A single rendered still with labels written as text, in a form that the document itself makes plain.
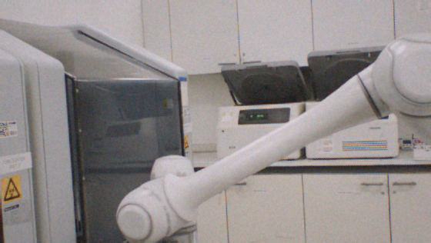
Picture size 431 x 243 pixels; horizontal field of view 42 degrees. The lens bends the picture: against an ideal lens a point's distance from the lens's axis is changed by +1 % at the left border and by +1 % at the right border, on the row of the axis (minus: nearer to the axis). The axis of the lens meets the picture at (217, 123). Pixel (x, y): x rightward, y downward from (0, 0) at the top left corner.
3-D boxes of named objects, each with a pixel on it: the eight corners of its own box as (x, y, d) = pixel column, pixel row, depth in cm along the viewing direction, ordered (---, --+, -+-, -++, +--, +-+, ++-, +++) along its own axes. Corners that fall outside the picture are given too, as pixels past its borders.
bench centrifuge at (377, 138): (305, 161, 345) (299, 50, 341) (319, 149, 404) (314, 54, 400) (399, 159, 327) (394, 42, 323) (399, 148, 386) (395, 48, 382)
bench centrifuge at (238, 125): (215, 161, 365) (209, 64, 362) (244, 151, 423) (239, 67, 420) (299, 161, 345) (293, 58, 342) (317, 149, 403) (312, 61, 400)
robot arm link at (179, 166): (162, 218, 130) (140, 233, 118) (157, 153, 129) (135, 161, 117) (205, 218, 128) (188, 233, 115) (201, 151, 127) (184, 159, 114)
